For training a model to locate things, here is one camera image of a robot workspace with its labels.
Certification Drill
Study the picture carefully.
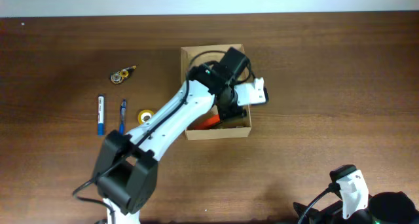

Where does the brown cardboard box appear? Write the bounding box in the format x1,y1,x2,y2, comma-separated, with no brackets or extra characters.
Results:
180,44,251,140

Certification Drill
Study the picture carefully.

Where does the yellow tape roll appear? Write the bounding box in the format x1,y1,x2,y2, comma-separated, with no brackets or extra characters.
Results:
137,109,154,125

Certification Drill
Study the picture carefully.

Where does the yellow correction tape dispenser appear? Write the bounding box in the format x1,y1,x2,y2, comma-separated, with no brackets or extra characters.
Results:
109,65,137,84

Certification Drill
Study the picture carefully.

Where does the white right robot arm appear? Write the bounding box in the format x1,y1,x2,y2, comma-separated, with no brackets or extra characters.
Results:
293,164,418,224

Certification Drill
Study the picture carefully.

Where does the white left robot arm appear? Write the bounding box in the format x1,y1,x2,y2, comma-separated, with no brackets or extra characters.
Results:
92,60,251,223

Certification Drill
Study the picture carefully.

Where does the blue pen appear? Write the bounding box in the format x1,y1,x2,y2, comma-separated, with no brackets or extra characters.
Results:
119,99,126,134

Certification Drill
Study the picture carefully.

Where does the blue white marker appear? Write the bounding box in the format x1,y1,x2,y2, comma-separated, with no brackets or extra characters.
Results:
98,95,105,136

